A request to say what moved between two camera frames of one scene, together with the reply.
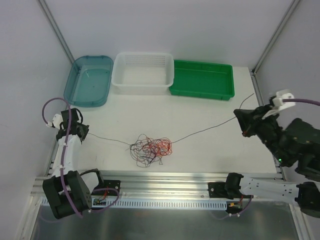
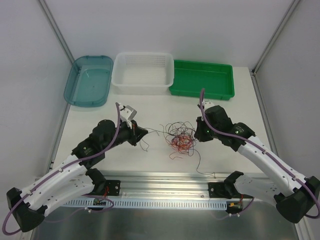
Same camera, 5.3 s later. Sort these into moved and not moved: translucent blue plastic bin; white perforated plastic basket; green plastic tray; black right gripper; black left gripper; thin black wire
Moved: thin black wire; black right gripper; black left gripper
Not moved: white perforated plastic basket; green plastic tray; translucent blue plastic bin
